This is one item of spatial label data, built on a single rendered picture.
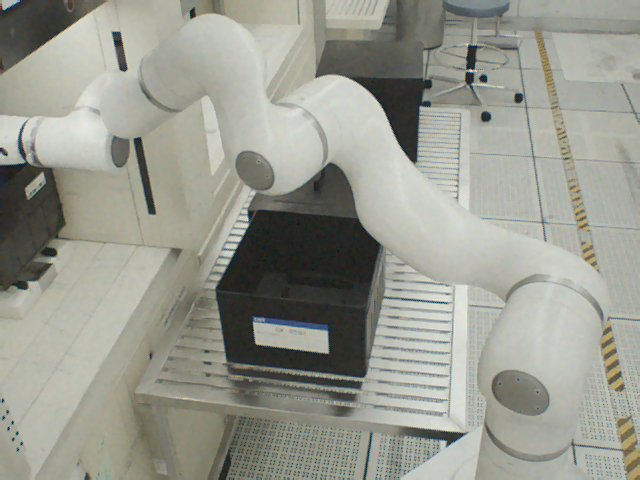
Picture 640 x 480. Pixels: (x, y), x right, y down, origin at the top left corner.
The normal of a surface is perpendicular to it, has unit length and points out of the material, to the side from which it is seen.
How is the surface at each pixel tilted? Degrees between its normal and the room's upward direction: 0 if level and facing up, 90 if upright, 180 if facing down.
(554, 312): 9
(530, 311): 14
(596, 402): 0
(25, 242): 93
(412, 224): 62
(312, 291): 0
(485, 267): 106
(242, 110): 47
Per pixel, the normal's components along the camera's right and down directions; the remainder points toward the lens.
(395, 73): -0.04, -0.82
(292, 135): 0.48, -0.34
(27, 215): 0.97, 0.15
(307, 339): -0.21, 0.56
